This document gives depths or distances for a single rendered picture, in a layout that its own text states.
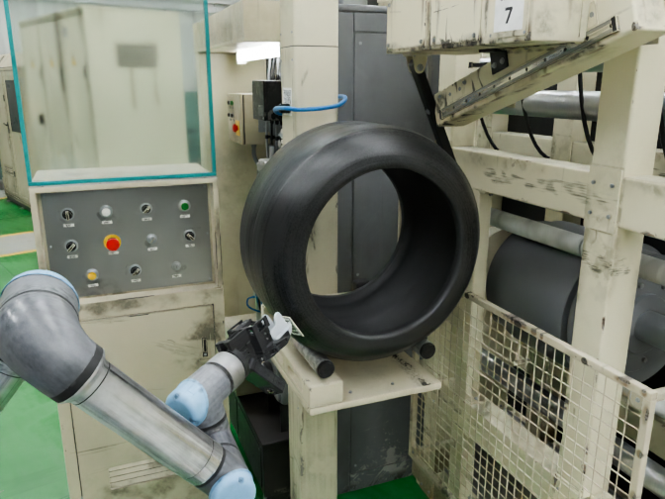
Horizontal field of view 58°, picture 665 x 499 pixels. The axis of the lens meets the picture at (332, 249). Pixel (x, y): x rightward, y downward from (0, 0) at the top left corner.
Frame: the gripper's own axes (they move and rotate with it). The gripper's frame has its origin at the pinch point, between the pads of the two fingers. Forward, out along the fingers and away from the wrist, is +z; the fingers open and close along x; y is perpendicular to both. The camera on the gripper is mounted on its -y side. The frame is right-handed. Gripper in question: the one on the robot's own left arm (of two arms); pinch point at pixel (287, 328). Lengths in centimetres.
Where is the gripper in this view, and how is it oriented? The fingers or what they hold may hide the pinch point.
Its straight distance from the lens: 136.3
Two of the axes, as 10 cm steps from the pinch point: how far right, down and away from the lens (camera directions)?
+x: -8.2, 2.0, 5.4
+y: -3.6, -9.1, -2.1
